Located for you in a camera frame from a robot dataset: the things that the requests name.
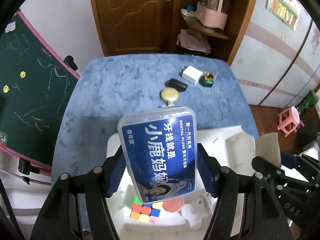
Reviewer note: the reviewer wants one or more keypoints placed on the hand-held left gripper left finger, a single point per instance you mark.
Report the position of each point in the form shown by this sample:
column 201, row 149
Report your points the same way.
column 116, row 177

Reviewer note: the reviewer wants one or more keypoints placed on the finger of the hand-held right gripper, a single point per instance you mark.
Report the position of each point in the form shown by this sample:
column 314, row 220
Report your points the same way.
column 288, row 159
column 270, row 171

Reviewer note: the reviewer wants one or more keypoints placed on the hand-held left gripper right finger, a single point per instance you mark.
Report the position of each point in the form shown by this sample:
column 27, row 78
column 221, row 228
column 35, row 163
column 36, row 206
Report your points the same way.
column 206, row 175

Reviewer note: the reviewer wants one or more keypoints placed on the white plastic tray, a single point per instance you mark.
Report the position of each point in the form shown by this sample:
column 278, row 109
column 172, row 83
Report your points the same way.
column 230, row 145

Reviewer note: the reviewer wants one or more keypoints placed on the multicolour puzzle cube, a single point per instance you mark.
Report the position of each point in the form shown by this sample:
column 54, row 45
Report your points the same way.
column 145, row 211

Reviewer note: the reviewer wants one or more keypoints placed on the round pink case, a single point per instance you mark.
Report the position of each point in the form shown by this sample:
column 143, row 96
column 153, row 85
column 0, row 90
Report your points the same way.
column 173, row 206

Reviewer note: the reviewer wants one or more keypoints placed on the blue label floss box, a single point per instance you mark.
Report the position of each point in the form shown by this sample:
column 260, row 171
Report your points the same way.
column 160, row 152

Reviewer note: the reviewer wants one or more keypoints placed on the round gold compact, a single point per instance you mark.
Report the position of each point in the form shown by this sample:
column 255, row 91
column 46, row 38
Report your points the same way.
column 168, row 94

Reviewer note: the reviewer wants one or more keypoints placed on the small black charger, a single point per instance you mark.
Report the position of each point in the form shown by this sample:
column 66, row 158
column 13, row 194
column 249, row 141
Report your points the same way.
column 178, row 85

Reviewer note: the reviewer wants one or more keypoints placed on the green perfume bottle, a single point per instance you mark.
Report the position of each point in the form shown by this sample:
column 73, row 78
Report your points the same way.
column 207, row 80

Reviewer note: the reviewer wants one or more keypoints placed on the white square charger box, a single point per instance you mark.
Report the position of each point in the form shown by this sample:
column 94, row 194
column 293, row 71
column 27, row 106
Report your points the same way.
column 191, row 75

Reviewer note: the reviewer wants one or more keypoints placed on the small pink toy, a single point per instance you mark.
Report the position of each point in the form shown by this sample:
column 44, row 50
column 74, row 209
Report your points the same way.
column 300, row 125

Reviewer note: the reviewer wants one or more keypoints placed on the pink plastic stool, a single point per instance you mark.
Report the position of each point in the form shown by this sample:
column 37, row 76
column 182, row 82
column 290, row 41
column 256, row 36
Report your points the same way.
column 290, row 120

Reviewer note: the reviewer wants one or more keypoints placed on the green printed bag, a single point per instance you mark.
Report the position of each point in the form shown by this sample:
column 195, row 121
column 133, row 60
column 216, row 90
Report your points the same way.
column 307, row 102

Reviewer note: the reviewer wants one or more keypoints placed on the blue plush tablecloth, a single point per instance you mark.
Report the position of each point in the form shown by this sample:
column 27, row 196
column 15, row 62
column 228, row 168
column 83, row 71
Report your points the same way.
column 112, row 87

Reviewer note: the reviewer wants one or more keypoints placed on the black chalkboard knob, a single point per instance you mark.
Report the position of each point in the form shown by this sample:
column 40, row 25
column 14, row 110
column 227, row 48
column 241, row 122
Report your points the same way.
column 70, row 62
column 26, row 168

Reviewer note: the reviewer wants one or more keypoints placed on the pale blue flowered wardrobe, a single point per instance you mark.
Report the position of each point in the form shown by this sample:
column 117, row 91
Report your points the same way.
column 275, row 67

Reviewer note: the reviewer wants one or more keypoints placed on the pink framed green chalkboard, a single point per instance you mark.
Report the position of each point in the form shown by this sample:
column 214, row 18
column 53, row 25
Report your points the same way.
column 32, row 100

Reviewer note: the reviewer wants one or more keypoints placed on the red green sticker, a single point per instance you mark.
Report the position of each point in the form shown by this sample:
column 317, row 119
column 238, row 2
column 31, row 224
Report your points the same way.
column 3, row 138

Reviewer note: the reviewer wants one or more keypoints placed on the folded pink towel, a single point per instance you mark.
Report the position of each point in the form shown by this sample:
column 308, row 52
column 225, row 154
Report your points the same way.
column 193, row 41

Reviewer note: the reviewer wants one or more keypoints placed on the wooden corner shelf cabinet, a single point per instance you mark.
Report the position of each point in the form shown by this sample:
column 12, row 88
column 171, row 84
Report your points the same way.
column 240, row 25

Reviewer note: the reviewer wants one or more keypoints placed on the brown wooden door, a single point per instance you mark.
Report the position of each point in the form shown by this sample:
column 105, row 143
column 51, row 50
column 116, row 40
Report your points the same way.
column 130, row 17

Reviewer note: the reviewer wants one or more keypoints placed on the white crumpled cloth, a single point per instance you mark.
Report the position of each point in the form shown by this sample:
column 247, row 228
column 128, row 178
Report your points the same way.
column 187, row 13

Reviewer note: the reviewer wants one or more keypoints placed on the blue cup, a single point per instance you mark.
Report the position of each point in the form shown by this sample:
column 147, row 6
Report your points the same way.
column 191, row 7

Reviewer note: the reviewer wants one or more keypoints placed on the white chalkboard sticker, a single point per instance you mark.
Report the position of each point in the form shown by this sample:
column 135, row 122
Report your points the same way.
column 10, row 27

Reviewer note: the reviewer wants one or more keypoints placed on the colourful wall poster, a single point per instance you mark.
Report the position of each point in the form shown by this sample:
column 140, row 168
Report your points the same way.
column 283, row 5

